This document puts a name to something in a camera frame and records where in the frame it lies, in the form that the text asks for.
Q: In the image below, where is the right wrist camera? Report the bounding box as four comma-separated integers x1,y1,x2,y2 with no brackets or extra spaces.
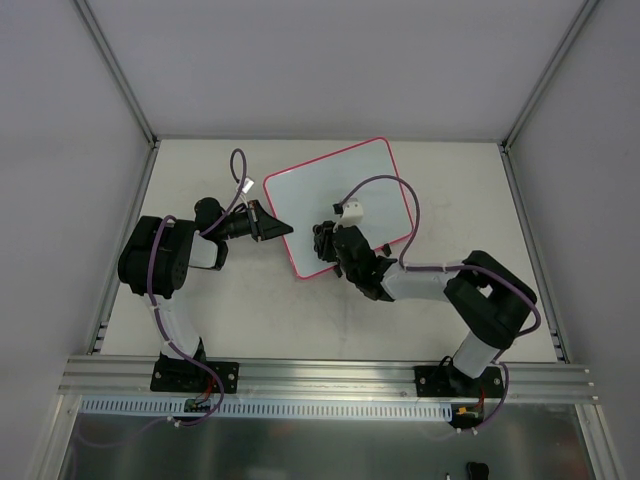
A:
333,199,364,231

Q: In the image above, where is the black object on floor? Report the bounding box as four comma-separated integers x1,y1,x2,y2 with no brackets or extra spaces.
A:
466,462,490,480

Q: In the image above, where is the pink framed whiteboard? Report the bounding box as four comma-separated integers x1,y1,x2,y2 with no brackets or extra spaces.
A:
263,137,414,280

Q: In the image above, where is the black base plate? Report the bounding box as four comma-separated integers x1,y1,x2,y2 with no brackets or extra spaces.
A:
413,357,505,399
150,354,240,394

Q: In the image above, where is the aluminium front rail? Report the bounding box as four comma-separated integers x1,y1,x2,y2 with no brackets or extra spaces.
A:
58,355,600,404

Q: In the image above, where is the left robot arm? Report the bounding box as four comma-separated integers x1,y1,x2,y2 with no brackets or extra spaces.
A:
117,197,294,390

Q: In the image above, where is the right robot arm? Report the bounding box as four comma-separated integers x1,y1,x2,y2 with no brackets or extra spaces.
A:
314,226,541,396

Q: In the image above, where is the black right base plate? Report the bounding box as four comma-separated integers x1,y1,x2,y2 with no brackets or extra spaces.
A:
413,357,505,399

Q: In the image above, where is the white slotted cable duct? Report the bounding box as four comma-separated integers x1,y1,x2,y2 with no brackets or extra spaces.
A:
79,396,453,423

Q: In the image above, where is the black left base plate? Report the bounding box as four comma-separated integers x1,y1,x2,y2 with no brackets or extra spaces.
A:
150,354,240,394

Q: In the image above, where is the black whiteboard eraser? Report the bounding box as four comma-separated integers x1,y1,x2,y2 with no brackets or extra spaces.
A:
312,221,336,263

